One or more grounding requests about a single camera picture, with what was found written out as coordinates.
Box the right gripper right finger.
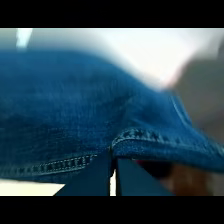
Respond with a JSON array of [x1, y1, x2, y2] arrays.
[[116, 157, 175, 197]]

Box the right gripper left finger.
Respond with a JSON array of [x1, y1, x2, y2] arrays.
[[54, 149, 113, 197]]

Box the blue jeans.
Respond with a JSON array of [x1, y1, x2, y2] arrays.
[[0, 49, 224, 184]]

